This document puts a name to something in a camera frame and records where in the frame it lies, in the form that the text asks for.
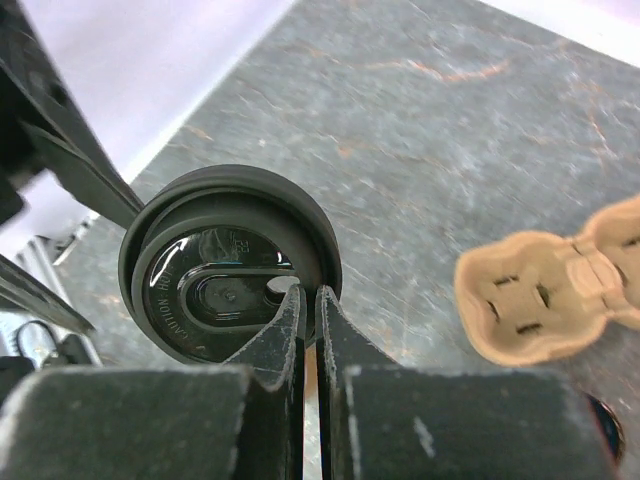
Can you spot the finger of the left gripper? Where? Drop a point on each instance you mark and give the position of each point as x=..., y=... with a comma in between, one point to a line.
x=40, y=104

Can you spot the cardboard cup carrier stack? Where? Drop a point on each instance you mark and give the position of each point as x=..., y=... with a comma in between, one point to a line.
x=535, y=296

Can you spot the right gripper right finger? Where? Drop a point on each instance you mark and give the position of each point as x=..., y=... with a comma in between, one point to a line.
x=382, y=420

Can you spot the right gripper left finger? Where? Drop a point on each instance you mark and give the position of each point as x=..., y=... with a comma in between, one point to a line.
x=239, y=420

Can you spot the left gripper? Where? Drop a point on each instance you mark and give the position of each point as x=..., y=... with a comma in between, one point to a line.
x=38, y=326

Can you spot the dark blue ceramic mug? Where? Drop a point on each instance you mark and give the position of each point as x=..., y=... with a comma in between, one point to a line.
x=610, y=426

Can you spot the black plastic coffee lid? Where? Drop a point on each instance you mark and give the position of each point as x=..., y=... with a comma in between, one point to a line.
x=197, y=264

